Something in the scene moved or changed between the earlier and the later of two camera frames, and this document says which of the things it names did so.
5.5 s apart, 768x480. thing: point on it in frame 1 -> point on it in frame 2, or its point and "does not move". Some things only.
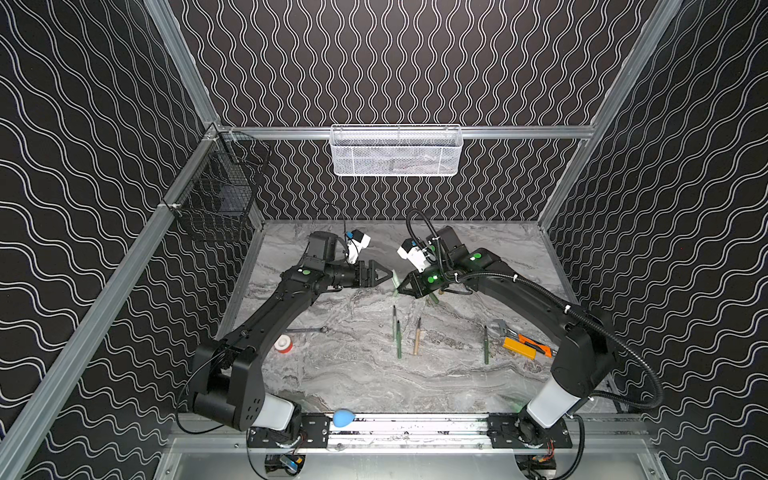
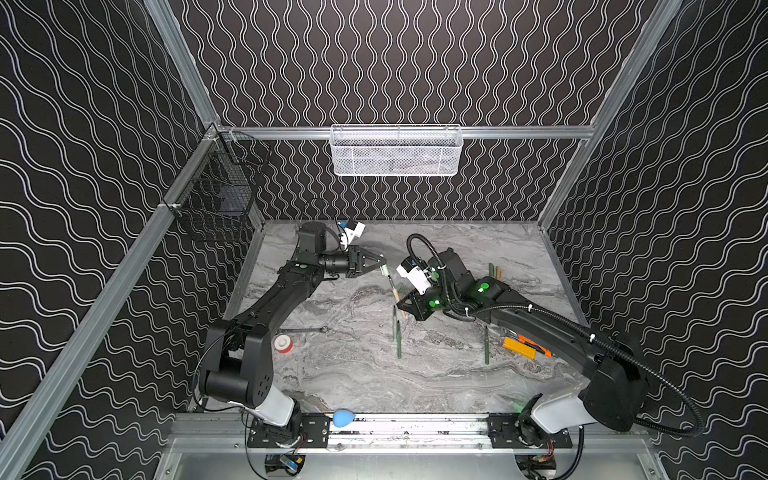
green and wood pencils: x=417 y=337 -> x=394 y=290
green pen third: x=399 y=340 does not move
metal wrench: x=323 y=329 does not move
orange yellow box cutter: x=526 y=347 does not move
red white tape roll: x=283 y=344 does not move
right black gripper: x=414 y=282 -> x=417 y=298
